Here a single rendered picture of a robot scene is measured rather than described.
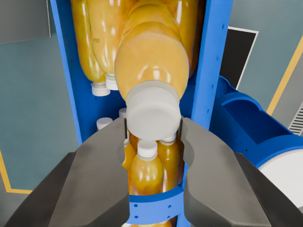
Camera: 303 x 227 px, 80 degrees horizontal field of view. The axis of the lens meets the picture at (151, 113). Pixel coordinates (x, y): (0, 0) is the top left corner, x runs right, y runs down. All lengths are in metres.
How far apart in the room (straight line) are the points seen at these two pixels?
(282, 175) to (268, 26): 1.20
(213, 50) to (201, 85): 0.05
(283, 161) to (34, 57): 1.64
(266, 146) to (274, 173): 0.09
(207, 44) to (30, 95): 1.69
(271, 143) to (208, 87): 0.46
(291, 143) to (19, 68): 1.76
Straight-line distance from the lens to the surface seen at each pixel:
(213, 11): 0.26
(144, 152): 0.35
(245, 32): 1.46
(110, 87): 0.34
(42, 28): 1.51
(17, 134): 2.12
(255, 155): 0.70
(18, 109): 1.96
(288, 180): 0.77
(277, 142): 0.71
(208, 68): 0.27
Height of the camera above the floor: 1.45
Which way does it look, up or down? 63 degrees down
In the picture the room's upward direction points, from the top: 177 degrees clockwise
